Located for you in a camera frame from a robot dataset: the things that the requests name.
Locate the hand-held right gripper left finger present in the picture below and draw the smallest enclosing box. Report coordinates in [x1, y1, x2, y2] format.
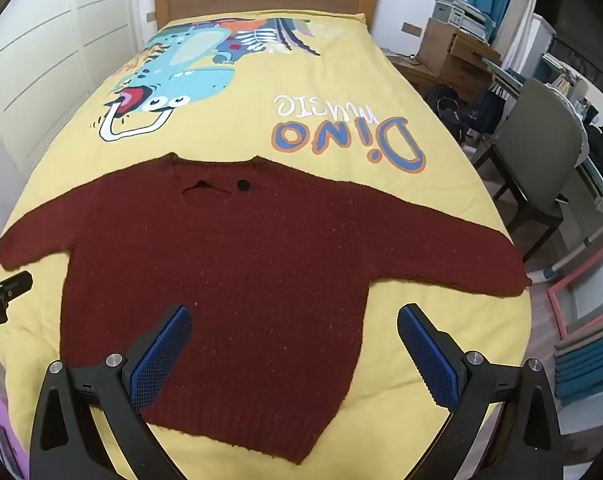
[28, 304, 192, 480]

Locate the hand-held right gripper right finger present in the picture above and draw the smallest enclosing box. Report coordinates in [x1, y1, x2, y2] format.
[397, 304, 565, 480]

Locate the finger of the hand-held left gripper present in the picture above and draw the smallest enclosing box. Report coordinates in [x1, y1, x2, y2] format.
[0, 270, 34, 302]

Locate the dark red knit sweater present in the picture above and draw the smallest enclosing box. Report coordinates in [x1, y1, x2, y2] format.
[0, 153, 533, 465]

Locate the purple mat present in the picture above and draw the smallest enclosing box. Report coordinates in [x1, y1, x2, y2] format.
[0, 394, 28, 480]

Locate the stack of teal mats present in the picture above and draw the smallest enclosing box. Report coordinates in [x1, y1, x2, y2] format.
[551, 319, 603, 403]

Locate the white wardrobe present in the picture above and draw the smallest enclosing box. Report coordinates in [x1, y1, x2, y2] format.
[0, 0, 156, 243]

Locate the grey-green chair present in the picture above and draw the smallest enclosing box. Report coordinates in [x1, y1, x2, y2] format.
[473, 77, 590, 264]

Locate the black backpack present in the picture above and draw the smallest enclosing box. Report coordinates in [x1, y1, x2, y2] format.
[423, 84, 468, 142]

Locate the dark blue bag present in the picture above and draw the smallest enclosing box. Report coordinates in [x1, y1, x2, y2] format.
[468, 87, 505, 137]

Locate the yellow printed blanket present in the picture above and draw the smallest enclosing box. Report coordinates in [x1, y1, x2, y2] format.
[0, 12, 533, 480]

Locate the wooden cabinet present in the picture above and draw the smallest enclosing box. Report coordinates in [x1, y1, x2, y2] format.
[415, 17, 503, 92]

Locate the grey printer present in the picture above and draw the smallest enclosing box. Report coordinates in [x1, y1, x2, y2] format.
[432, 0, 497, 41]

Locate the pink frame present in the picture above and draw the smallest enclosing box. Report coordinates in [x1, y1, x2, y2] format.
[546, 271, 603, 342]

